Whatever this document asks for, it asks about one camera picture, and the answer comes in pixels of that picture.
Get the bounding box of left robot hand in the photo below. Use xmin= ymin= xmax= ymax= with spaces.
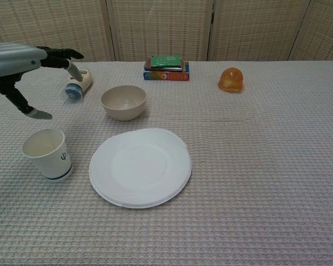
xmin=0 ymin=43 xmax=84 ymax=120

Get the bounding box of white paper cup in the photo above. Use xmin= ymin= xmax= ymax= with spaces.
xmin=21 ymin=128 xmax=73 ymax=183

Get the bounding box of beige bowl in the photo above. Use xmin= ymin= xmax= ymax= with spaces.
xmin=100 ymin=85 xmax=147 ymax=121

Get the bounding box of beige woven screen panel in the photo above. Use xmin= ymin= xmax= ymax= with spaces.
xmin=0 ymin=0 xmax=116 ymax=62
xmin=209 ymin=0 xmax=314 ymax=61
xmin=288 ymin=0 xmax=333 ymax=61
xmin=107 ymin=0 xmax=213 ymax=62

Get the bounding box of mayonnaise squeeze bottle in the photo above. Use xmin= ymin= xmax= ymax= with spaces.
xmin=62 ymin=67 xmax=94 ymax=104

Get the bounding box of green book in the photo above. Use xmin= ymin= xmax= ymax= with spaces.
xmin=150 ymin=55 xmax=183 ymax=68

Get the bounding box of colourful blue-edged book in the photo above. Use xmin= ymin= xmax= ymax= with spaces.
xmin=143 ymin=70 xmax=190 ymax=81

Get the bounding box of white paper plate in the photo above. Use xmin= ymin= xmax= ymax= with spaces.
xmin=88 ymin=127 xmax=193 ymax=208

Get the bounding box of round bread bun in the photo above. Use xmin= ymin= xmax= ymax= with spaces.
xmin=218 ymin=67 xmax=245 ymax=94

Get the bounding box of white woven tablecloth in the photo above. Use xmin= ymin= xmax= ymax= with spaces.
xmin=0 ymin=59 xmax=333 ymax=266

